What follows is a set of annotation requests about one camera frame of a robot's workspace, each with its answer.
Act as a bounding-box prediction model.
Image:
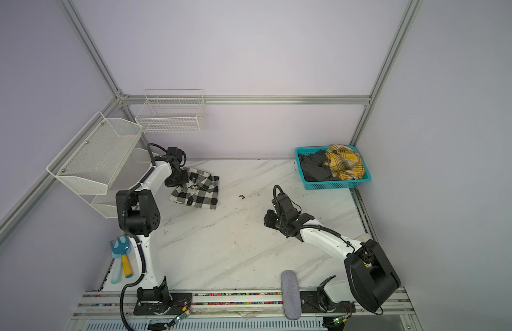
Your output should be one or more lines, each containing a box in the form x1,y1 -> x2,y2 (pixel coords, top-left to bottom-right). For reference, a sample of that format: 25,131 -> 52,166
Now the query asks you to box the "black white checkered shirt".
169,168 -> 220,210

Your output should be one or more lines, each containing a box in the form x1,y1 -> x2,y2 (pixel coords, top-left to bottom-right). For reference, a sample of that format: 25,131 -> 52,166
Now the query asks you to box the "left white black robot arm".
116,143 -> 192,318

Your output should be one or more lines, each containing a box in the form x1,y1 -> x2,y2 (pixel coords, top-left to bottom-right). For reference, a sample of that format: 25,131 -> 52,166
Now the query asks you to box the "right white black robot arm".
264,185 -> 401,315

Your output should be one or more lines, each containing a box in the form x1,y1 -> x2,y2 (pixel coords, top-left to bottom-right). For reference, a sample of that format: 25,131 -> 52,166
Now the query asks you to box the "teal plastic basket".
295,146 -> 371,190

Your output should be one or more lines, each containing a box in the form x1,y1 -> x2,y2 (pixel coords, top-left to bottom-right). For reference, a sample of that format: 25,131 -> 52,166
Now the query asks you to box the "dark grey striped shirt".
298,150 -> 339,182

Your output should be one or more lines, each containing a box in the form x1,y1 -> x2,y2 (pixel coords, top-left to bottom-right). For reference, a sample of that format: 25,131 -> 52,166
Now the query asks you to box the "white mesh two-tier shelf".
47,112 -> 150,219

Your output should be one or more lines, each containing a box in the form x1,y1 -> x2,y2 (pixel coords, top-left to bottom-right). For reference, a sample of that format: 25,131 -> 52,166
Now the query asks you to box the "yellow plaid shirt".
325,144 -> 366,181

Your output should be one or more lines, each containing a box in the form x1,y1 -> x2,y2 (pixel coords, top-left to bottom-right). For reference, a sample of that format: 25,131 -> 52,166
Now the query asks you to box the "grey foam microphone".
281,270 -> 302,321

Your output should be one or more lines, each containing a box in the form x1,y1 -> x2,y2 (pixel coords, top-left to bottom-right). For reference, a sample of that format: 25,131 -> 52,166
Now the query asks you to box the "white wire wall basket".
135,89 -> 207,134

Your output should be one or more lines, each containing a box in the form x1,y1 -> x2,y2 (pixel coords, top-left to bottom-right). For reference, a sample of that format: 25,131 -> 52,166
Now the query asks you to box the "aluminium frame profile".
121,95 -> 372,106

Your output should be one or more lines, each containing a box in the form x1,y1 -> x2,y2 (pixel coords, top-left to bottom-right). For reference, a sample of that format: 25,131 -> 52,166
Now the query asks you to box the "yellow handled toy tool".
121,254 -> 134,279

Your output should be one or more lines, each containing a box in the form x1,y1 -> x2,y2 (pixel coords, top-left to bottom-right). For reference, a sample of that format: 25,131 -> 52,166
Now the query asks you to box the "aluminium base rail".
67,288 -> 422,330

